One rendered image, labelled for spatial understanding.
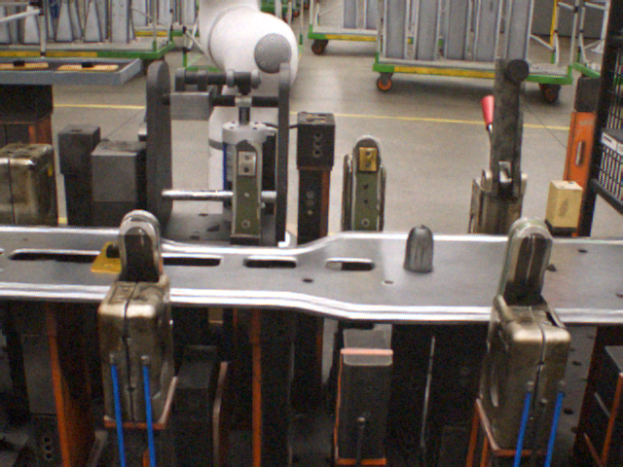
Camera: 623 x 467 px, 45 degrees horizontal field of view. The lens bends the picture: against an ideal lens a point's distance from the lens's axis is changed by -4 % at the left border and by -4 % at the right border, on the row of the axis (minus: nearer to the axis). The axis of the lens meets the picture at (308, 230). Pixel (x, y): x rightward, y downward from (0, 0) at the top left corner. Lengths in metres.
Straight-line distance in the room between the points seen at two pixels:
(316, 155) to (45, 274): 0.38
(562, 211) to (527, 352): 0.38
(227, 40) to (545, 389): 0.82
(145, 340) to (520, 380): 0.32
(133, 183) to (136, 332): 0.38
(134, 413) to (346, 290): 0.25
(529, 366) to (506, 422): 0.06
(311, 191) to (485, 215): 0.23
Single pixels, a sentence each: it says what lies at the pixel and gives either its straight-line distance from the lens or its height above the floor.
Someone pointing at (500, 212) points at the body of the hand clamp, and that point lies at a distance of 1.03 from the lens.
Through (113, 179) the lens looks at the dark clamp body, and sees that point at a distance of 1.04.
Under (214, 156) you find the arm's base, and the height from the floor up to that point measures 0.98.
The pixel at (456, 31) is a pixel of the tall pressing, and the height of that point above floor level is 0.59.
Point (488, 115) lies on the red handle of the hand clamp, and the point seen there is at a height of 1.13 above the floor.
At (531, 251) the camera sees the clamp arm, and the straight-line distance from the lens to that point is 0.71.
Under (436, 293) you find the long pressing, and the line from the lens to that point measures 0.82.
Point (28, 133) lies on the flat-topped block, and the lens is 1.21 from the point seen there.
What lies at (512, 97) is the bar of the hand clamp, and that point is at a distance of 1.02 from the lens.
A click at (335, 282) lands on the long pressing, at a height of 1.00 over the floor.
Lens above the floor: 1.34
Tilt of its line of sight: 20 degrees down
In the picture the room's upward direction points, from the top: 2 degrees clockwise
